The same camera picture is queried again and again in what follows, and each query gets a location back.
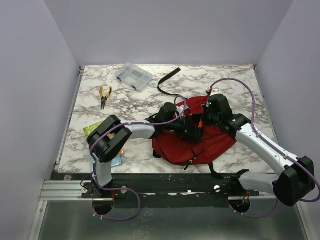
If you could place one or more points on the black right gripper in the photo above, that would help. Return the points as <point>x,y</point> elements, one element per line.
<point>207,107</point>

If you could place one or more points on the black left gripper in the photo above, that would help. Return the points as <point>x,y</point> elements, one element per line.
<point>187,132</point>

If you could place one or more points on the red backpack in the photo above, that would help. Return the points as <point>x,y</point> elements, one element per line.
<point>213,143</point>

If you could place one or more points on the black marker orange cap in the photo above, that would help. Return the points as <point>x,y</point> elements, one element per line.
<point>200,125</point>

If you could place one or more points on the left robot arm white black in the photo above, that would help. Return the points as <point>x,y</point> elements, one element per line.
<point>108,139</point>

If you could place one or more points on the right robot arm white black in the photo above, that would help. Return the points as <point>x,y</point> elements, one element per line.
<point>293,176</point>

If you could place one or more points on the light blue notebook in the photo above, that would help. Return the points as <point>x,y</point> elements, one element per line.
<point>117,161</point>

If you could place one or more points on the clear plastic organizer box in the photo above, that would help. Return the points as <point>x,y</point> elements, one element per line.
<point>133,76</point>

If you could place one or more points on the yellow black pliers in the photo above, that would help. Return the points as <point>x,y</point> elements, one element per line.
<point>104,97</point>

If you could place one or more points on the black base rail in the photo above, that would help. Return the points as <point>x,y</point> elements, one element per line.
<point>147,190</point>

